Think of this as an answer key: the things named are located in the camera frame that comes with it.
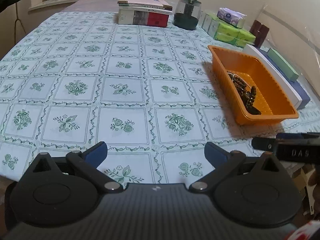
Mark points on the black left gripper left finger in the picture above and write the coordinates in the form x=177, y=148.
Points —
x=85, y=165

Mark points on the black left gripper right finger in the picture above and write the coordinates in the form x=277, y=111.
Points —
x=225, y=164

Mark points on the orange plastic tray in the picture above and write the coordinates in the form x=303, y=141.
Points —
x=253, y=94

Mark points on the long white blue box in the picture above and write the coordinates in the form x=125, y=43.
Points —
x=295, y=92

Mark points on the long light green box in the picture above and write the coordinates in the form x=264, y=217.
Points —
x=284, y=66

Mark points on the floral green white tablecloth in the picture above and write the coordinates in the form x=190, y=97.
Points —
x=147, y=92

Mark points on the clear plastic sheet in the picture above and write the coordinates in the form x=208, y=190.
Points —
x=292, y=36

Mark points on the dark brown cylindrical canister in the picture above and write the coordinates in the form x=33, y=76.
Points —
x=260, y=31

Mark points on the green tissue pack right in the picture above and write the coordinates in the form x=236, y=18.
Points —
x=244, y=37

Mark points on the green tissue pack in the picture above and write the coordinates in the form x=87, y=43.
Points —
x=218, y=29
x=244, y=37

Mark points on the green tissue pack left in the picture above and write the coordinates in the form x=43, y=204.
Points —
x=218, y=29

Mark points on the purple white tissue pack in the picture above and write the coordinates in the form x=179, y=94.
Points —
x=232, y=17

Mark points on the clear jar dark green base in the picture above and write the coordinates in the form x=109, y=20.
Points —
x=187, y=14

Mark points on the white red book box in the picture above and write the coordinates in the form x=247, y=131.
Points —
x=135, y=17

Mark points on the stack of books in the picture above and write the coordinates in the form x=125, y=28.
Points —
x=154, y=4

